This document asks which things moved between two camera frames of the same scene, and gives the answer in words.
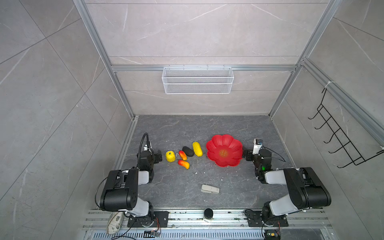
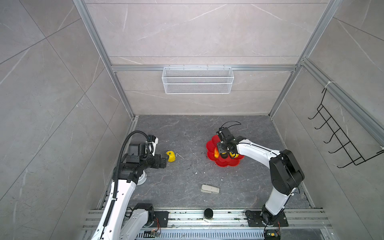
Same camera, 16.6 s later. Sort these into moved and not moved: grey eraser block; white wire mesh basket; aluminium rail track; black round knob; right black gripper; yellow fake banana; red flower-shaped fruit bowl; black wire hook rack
Moved: yellow fake banana; right black gripper
Not moved: aluminium rail track; black round knob; red flower-shaped fruit bowl; white wire mesh basket; black wire hook rack; grey eraser block
